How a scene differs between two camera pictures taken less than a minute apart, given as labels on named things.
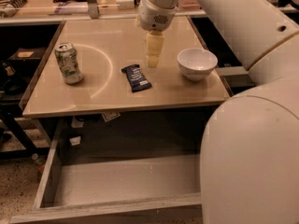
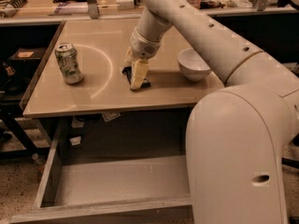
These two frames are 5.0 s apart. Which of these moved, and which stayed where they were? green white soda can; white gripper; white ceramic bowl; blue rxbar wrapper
Moved: white gripper
Stayed: white ceramic bowl; blue rxbar wrapper; green white soda can
